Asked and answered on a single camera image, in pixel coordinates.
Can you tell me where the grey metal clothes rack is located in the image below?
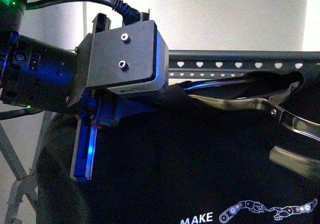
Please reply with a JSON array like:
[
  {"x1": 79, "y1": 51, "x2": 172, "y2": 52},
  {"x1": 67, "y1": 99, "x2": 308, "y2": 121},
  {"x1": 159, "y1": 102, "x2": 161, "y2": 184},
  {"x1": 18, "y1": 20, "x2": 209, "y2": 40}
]
[{"x1": 0, "y1": 49, "x2": 320, "y2": 224}]

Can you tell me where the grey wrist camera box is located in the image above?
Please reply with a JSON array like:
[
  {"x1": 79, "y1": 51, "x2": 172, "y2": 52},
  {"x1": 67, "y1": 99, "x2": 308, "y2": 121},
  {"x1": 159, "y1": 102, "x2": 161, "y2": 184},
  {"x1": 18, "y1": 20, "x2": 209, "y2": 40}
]
[{"x1": 86, "y1": 20, "x2": 169, "y2": 96}]

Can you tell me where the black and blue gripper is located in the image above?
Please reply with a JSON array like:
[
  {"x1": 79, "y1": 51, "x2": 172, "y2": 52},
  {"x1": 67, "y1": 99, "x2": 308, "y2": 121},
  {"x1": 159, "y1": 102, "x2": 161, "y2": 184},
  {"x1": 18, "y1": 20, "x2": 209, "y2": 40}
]
[{"x1": 67, "y1": 13, "x2": 157, "y2": 183}]

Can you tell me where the dark metal clothes hanger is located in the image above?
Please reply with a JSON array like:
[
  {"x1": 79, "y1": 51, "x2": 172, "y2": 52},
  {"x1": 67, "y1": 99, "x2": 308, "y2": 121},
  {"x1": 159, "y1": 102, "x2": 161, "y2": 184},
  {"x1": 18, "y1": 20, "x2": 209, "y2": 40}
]
[{"x1": 189, "y1": 82, "x2": 320, "y2": 180}]

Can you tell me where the black printed t-shirt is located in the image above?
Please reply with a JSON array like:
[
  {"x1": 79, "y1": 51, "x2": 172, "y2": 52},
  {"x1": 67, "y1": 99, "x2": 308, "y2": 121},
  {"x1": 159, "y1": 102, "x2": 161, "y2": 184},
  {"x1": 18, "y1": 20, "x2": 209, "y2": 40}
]
[{"x1": 36, "y1": 85, "x2": 320, "y2": 224}]

